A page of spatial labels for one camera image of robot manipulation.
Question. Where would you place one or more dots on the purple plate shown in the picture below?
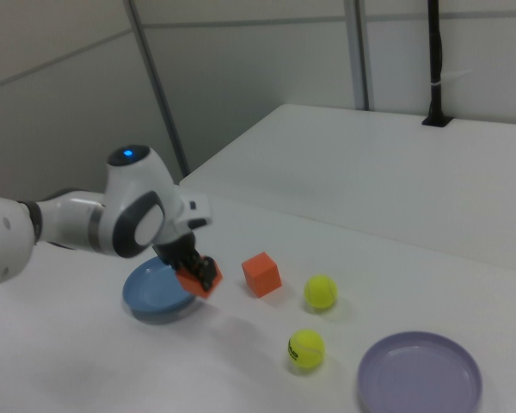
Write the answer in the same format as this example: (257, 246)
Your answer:
(417, 374)

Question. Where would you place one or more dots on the printed yellow tennis ball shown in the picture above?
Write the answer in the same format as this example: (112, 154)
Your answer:
(307, 349)

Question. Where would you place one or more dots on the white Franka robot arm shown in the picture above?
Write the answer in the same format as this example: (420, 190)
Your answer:
(129, 193)

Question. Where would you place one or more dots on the orange foam cube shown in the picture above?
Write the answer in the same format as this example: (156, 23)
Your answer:
(261, 275)
(191, 285)

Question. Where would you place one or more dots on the plain yellow tennis ball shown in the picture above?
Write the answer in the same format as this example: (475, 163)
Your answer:
(321, 291)

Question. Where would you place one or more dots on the black camera pole with base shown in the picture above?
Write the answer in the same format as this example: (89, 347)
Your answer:
(434, 64)

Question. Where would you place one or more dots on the blue plate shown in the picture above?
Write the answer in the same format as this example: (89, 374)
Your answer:
(150, 288)

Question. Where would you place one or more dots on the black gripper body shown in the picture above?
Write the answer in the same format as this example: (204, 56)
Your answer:
(176, 249)

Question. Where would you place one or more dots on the grey partition post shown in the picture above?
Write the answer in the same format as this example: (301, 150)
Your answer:
(155, 86)
(363, 51)

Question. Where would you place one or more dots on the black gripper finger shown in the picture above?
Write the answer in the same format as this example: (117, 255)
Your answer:
(204, 271)

